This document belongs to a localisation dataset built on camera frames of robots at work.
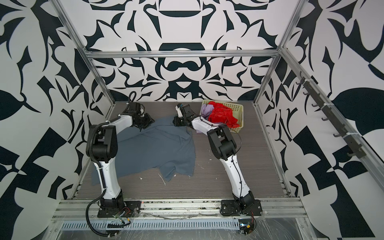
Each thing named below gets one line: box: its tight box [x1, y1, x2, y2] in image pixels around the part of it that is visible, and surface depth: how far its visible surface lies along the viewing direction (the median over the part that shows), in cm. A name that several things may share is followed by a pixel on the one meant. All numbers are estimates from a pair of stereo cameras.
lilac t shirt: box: [201, 103, 214, 121], surface depth 107 cm
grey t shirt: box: [91, 116, 196, 186], surface depth 97 cm
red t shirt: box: [208, 101, 240, 129], surface depth 104 cm
